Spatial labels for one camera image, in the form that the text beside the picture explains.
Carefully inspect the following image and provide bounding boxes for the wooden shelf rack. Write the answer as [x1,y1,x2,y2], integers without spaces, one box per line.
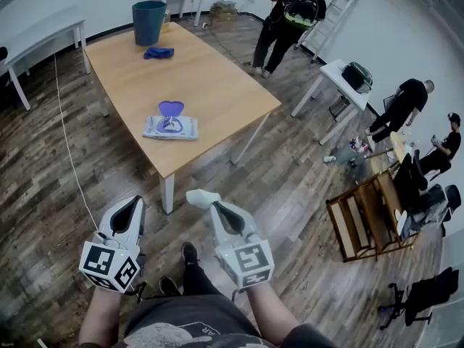
[325,170,422,263]

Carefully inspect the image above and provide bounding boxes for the long white desk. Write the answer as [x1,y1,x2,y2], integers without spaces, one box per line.
[3,6,91,112]

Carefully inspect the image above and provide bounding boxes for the blue cloth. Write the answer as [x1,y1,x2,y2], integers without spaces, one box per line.
[143,46,175,60]

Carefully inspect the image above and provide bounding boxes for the wooden table white legs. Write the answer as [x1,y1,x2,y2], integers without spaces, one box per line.
[83,20,283,215]

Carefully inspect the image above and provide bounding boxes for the person's left forearm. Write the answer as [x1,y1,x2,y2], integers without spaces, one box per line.
[78,285,123,348]

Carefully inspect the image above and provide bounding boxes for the person's right forearm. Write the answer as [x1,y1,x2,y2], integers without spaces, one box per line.
[246,285,302,341]

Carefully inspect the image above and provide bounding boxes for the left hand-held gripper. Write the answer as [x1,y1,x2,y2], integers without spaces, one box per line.
[78,195,146,294]

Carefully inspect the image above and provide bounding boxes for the white stepladder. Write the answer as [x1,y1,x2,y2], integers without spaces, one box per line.
[294,0,360,64]

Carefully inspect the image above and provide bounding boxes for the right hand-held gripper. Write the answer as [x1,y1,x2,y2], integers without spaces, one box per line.
[186,189,276,290]

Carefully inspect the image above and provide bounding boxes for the person's black printed shirt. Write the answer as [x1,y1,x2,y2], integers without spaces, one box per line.
[121,294,339,348]

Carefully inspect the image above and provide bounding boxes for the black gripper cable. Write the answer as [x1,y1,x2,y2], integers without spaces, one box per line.
[125,280,149,303]

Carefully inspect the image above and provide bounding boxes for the pile of cardboard boxes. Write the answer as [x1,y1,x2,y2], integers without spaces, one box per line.
[210,0,239,23]

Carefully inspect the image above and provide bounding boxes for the black bag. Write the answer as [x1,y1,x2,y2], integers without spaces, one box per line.
[341,61,374,94]

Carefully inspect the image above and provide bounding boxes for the white side table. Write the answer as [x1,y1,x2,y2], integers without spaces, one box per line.
[290,59,371,146]

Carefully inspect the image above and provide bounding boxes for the person's black trousers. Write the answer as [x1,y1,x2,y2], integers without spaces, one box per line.
[182,257,235,301]

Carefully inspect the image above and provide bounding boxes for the black floor cable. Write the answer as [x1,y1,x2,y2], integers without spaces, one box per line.
[207,22,254,65]

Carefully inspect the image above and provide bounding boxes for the thin white cable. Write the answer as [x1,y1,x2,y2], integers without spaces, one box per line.
[54,54,99,232]

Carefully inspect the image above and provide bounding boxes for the person's black shoe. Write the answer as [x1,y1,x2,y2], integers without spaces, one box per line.
[181,241,200,268]
[158,275,182,298]

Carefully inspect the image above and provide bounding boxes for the wire basket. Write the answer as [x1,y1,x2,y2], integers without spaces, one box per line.
[328,95,352,120]

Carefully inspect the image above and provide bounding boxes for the teal plastic waste bin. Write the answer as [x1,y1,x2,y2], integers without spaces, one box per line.
[131,0,168,47]

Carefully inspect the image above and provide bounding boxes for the black green backpack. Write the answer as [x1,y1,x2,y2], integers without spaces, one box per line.
[283,0,320,32]

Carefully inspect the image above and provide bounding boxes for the cluster of small bottles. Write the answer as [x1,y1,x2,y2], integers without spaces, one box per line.
[348,137,370,156]

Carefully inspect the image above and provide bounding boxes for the wet wipe pack purple lid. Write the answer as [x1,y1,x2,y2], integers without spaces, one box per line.
[142,100,199,141]

